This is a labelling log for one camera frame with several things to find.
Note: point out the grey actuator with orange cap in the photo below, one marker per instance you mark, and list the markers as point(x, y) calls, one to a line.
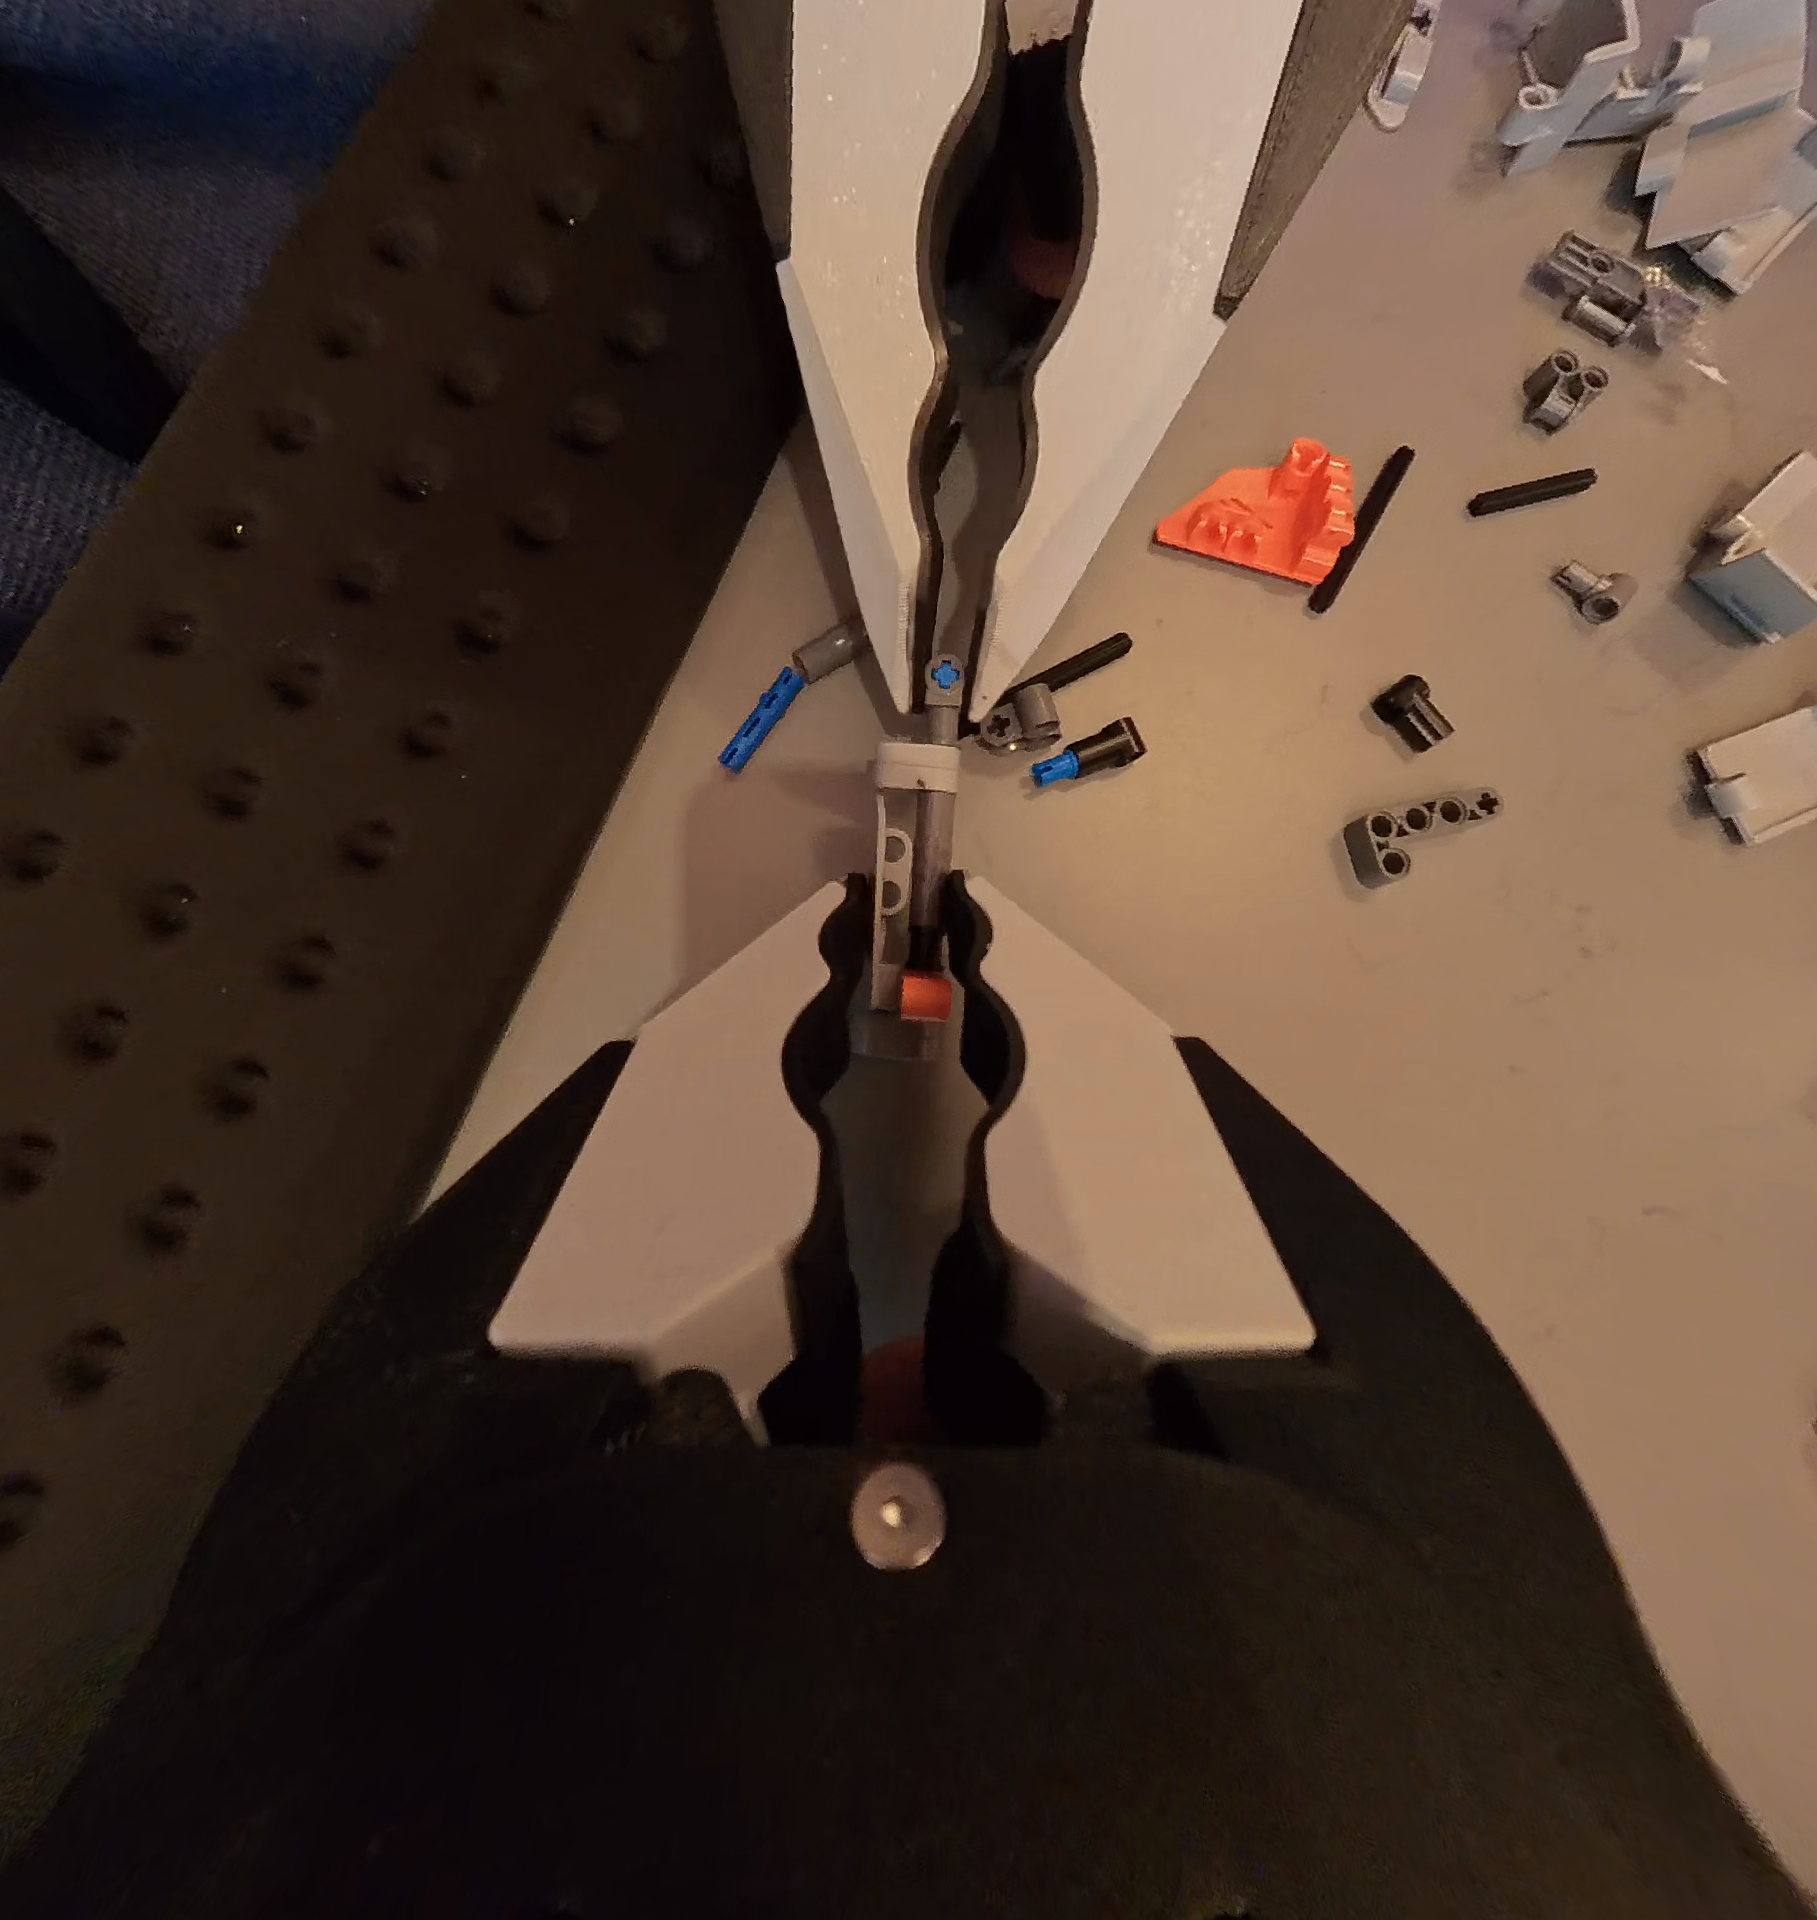
point(938, 855)

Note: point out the short black axle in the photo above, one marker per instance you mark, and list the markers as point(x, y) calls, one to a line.
point(1531, 495)

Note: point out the person's blue clothed torso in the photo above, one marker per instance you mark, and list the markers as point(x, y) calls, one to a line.
point(99, 300)

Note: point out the light grey thin toy piece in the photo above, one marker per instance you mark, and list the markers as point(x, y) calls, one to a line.
point(1397, 83)

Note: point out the orange wedge panel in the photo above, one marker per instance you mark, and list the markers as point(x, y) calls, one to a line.
point(1246, 526)

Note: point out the light grey flat clip panel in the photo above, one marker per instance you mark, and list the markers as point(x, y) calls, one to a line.
point(1792, 766)

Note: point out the light grey boxy panel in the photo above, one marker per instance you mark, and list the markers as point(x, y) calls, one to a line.
point(1779, 579)

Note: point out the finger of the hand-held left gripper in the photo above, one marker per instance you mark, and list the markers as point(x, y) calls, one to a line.
point(849, 300)
point(1162, 226)

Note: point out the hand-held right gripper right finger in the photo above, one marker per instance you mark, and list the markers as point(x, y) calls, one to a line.
point(1119, 1200)

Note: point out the black and blue pin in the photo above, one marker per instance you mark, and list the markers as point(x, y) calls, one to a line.
point(1105, 746)

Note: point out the small clear plastic wrapper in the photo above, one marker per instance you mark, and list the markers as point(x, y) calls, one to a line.
point(1696, 353)

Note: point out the small dark grey pin connector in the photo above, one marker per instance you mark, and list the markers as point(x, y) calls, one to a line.
point(1598, 593)

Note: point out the dark grey double tube connector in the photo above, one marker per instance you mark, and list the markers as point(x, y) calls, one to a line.
point(1564, 391)

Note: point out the black dimpled foam pad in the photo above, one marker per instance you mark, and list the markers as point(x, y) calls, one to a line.
point(323, 675)

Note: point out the dark grey connector block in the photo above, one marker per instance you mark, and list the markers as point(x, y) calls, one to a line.
point(1598, 294)

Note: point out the small black connector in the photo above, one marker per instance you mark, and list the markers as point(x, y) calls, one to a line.
point(1411, 713)

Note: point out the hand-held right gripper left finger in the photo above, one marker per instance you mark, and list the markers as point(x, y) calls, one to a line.
point(669, 1200)

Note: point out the blue pin with grey sleeve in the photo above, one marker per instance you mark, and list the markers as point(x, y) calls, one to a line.
point(825, 649)

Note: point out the dark grey angled beam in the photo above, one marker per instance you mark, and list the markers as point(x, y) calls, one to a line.
point(1389, 855)

